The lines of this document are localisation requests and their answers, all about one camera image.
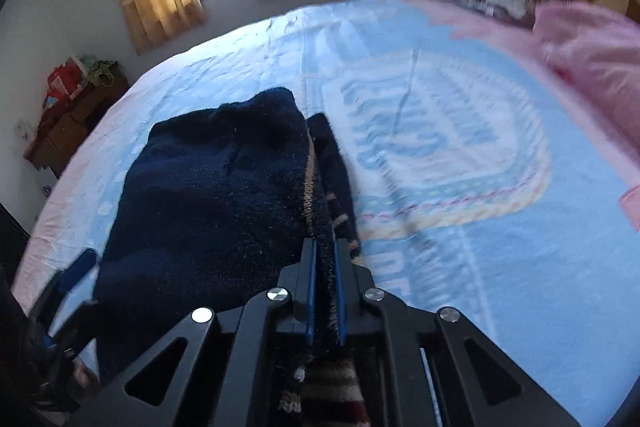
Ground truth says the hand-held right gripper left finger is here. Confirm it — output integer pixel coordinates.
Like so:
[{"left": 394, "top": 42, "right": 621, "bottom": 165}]
[{"left": 65, "top": 239, "right": 318, "bottom": 427}]

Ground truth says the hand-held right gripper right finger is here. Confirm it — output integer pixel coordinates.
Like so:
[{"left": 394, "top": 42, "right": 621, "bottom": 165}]
[{"left": 332, "top": 238, "right": 583, "bottom": 427}]

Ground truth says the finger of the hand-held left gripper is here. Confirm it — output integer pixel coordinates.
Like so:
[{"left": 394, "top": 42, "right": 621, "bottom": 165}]
[{"left": 30, "top": 248, "right": 101, "bottom": 323}]

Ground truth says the navy striped knit sweater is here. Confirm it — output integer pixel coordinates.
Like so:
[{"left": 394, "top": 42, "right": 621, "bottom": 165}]
[{"left": 92, "top": 88, "right": 373, "bottom": 427}]

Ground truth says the person's left hand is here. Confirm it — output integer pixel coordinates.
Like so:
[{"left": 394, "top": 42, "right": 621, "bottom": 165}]
[{"left": 72, "top": 363, "right": 101, "bottom": 392}]

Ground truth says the brown wooden desk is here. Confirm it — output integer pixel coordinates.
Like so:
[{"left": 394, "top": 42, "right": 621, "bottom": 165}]
[{"left": 24, "top": 64, "right": 131, "bottom": 178}]

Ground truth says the light blue printed blanket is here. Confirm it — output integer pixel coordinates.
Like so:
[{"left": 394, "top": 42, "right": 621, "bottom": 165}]
[{"left": 10, "top": 0, "right": 640, "bottom": 427}]

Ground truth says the red bag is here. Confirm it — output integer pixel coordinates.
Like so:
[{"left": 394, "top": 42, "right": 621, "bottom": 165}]
[{"left": 46, "top": 61, "right": 83, "bottom": 100}]

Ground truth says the green bag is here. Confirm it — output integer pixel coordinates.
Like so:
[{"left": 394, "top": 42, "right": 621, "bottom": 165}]
[{"left": 92, "top": 59, "right": 118, "bottom": 88}]

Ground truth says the pink quilt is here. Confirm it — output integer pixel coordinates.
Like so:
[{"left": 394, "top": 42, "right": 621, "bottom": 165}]
[{"left": 532, "top": 2, "right": 640, "bottom": 172}]

